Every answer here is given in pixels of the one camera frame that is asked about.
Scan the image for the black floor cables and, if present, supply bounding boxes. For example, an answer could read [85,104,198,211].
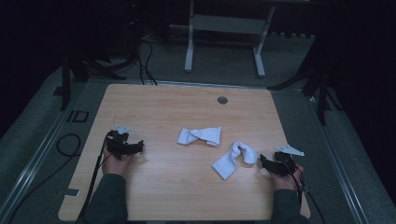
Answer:
[135,38,159,86]

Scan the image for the black looped floor cable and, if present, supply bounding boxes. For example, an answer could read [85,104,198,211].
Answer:
[6,133,82,224]

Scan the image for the black floor tape marks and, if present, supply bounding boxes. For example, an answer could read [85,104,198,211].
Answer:
[66,109,90,123]

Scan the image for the white metal desk frame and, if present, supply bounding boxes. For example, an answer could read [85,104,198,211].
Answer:
[169,0,276,78]

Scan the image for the person's left hand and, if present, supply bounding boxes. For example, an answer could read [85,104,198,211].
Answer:
[101,146,134,177]

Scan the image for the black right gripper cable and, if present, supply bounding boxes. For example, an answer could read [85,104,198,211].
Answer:
[278,153,327,224]

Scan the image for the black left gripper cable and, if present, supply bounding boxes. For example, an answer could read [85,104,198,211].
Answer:
[74,136,114,222]

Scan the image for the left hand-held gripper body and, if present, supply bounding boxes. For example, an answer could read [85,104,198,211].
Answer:
[106,123,137,161]

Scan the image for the person's right hand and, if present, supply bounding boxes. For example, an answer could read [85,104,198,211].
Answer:
[268,162,304,192]

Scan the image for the white sock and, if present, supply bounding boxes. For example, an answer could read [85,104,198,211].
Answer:
[211,141,259,181]
[177,126,222,147]

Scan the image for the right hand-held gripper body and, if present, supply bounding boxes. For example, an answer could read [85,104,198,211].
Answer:
[270,144,305,177]

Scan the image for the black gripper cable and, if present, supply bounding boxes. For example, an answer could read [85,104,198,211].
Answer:
[74,136,114,222]
[278,153,327,224]

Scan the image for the black tripod stand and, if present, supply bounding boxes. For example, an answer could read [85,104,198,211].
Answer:
[53,0,141,112]
[267,31,344,126]

